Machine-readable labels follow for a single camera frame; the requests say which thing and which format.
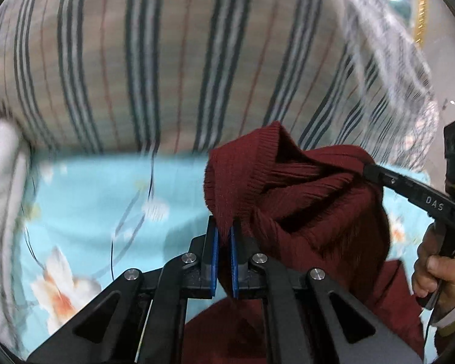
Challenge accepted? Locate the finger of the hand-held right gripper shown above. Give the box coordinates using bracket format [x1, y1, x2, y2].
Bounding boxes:
[363, 163, 455, 236]

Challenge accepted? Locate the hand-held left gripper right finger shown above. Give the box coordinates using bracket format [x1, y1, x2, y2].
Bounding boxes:
[228, 219, 422, 364]

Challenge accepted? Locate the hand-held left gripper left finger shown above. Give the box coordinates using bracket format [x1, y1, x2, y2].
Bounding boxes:
[26, 215, 218, 364]

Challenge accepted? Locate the maroon knit sweater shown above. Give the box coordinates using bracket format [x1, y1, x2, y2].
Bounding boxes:
[182, 120, 426, 364]

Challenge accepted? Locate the person's right hand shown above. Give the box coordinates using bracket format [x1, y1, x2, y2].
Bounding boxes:
[411, 223, 455, 325]

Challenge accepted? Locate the light blue floral bedsheet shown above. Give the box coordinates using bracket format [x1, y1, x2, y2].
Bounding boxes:
[19, 148, 433, 351]

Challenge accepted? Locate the plaid quilt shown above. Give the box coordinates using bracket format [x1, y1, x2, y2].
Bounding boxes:
[0, 0, 436, 157]

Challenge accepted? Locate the white towel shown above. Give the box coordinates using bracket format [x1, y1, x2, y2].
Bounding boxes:
[0, 119, 32, 349]

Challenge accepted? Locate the black cable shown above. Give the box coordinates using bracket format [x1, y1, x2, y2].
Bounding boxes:
[425, 290, 440, 351]

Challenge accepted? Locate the gold picture frame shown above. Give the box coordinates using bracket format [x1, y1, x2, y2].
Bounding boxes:
[413, 0, 432, 47]

